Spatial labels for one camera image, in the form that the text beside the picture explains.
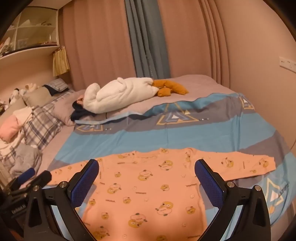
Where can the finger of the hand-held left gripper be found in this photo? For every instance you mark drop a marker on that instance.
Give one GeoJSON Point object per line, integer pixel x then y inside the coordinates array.
{"type": "Point", "coordinates": [42, 178]}
{"type": "Point", "coordinates": [24, 176]}

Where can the white goose plush toy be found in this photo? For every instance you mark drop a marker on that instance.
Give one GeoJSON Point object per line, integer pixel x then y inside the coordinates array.
{"type": "Point", "coordinates": [120, 92]}

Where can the pink cloth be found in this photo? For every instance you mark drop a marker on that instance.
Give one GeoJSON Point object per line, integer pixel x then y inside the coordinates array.
{"type": "Point", "coordinates": [10, 127]}

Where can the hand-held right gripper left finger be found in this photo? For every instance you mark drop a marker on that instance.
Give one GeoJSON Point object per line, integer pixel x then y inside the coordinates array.
{"type": "Point", "coordinates": [85, 183]}

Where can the plaid blanket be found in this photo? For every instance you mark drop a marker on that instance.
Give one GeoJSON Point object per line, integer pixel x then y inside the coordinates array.
{"type": "Point", "coordinates": [39, 127]}

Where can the dark navy cloth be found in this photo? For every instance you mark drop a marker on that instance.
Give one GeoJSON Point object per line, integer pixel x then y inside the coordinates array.
{"type": "Point", "coordinates": [78, 112]}

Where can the blue striped pillow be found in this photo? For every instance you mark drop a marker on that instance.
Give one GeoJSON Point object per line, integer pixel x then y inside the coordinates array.
{"type": "Point", "coordinates": [57, 84]}

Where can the blue grey striped blanket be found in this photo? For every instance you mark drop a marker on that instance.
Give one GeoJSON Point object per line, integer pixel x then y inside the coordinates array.
{"type": "Point", "coordinates": [185, 136]}

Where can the white wall shelf unit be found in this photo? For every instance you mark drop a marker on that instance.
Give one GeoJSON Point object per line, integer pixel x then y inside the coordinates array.
{"type": "Point", "coordinates": [30, 49]}

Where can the yellow fringed cloth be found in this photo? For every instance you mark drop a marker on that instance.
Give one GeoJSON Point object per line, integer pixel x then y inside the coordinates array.
{"type": "Point", "coordinates": [60, 61]}

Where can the pink printed baby shirt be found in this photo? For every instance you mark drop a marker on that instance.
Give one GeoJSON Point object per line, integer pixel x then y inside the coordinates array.
{"type": "Point", "coordinates": [148, 185]}

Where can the pink curtain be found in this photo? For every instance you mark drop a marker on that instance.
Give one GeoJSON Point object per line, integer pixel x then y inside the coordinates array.
{"type": "Point", "coordinates": [97, 41]}
{"type": "Point", "coordinates": [192, 37]}

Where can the beige pillow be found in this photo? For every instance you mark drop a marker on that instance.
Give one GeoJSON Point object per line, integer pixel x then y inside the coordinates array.
{"type": "Point", "coordinates": [38, 96]}

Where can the blue grey curtain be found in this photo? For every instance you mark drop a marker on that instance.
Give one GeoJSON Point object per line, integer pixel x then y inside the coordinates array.
{"type": "Point", "coordinates": [148, 39]}

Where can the mauve bed sheet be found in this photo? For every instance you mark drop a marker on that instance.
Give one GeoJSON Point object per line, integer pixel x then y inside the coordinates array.
{"type": "Point", "coordinates": [185, 85]}

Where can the mauve pillow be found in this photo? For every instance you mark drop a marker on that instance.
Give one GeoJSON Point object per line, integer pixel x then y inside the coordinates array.
{"type": "Point", "coordinates": [66, 106]}

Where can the white wall socket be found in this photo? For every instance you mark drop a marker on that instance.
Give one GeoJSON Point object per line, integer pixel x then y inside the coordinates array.
{"type": "Point", "coordinates": [288, 62]}

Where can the small plush toys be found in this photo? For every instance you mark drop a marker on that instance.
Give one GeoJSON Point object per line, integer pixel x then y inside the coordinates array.
{"type": "Point", "coordinates": [20, 91]}

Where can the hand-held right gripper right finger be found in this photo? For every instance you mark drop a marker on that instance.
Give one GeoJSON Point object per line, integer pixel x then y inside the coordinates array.
{"type": "Point", "coordinates": [208, 183]}

